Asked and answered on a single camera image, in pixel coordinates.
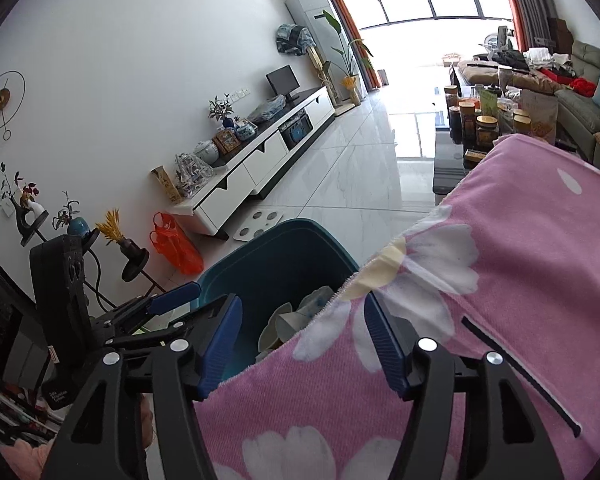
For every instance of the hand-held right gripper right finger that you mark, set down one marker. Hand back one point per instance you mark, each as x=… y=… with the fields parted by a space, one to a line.
x=385 y=350

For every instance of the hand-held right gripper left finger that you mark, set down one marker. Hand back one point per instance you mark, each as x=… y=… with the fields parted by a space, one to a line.
x=220 y=350

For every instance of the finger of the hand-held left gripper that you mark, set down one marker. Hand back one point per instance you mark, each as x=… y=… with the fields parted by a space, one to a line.
x=177 y=295
x=180 y=325

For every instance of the white paper cup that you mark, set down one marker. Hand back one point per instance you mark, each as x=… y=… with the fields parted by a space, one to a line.
x=280 y=330

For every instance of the teal plastic bin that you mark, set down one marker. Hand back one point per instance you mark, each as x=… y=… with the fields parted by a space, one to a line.
x=280 y=255

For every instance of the person's left forearm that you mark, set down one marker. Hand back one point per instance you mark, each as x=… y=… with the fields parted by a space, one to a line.
x=27 y=462

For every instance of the person's left hand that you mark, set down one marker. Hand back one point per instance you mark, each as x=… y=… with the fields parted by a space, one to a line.
x=146 y=420

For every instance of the orange plastic bag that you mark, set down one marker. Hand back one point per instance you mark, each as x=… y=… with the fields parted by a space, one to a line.
x=177 y=247

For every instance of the black vase with wheat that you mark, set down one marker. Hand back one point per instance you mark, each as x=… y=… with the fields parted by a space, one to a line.
x=130 y=255

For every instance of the teal vase with plant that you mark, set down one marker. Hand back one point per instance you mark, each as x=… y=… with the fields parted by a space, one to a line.
x=77 y=226

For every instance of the white vase red flowers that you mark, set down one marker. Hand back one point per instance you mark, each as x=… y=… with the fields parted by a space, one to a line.
x=30 y=210

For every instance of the white bathroom scale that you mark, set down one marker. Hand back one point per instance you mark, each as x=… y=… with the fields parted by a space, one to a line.
x=257 y=227

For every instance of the tall brown box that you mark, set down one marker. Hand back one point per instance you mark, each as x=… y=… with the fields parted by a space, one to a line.
x=166 y=185

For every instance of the clear glass ornament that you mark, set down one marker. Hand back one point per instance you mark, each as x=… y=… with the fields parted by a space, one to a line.
x=194 y=175

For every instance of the white lidded jar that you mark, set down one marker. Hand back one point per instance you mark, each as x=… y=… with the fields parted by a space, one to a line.
x=206 y=152

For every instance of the pink floral blanket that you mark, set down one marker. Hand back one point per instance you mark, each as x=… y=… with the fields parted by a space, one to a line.
x=505 y=240

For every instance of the white black TV cabinet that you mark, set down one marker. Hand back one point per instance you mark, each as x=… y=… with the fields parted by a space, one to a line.
x=265 y=157

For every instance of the blue white porcelain jar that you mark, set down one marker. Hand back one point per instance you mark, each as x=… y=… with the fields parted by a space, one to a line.
x=246 y=130

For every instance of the small plant blue vase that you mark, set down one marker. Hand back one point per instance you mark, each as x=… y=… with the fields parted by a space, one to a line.
x=226 y=121

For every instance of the black glass coffee table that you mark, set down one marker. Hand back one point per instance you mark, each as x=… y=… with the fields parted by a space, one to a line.
x=445 y=175

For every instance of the blue patterned bundle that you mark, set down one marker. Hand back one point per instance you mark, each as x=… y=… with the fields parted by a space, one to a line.
x=267 y=109

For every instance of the gold tin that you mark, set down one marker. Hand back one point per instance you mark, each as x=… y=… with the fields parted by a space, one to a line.
x=475 y=156

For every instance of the black monitor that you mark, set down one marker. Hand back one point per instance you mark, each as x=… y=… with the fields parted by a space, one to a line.
x=282 y=80

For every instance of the cluster of brown jars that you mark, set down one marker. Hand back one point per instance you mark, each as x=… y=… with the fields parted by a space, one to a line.
x=485 y=130

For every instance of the green pouch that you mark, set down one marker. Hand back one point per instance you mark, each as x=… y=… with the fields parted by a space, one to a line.
x=490 y=105

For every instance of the tall plant yellow vase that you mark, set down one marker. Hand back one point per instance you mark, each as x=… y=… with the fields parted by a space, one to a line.
x=350 y=82

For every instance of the kraft snack pouch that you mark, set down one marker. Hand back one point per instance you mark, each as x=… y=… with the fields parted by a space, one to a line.
x=540 y=117

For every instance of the floral covered standing fan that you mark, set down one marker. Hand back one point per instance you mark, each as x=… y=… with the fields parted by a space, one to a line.
x=292 y=37

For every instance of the tall clear jar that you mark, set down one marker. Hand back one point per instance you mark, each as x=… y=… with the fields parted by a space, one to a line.
x=505 y=79

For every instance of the white standing air conditioner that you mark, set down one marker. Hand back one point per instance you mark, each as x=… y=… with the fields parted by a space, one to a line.
x=312 y=15

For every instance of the black bag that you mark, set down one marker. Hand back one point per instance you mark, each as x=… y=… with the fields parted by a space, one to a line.
x=514 y=59

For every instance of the white floor fan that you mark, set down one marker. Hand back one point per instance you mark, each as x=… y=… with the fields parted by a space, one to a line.
x=495 y=40

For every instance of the white clothes pile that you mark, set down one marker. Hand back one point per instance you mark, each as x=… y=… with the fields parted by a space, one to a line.
x=536 y=57

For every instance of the red cloth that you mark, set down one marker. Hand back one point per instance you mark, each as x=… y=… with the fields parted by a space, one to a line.
x=584 y=86

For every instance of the olive green sofa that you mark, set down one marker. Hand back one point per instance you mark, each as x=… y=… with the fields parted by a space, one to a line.
x=587 y=52

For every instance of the dark wooden cabinet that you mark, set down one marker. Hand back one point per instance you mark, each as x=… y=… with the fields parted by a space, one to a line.
x=560 y=35

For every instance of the wooden picture frame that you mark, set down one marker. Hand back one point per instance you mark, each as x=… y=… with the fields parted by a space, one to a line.
x=226 y=141

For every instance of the white wall socket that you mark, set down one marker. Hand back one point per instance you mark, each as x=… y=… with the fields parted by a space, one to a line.
x=241 y=94

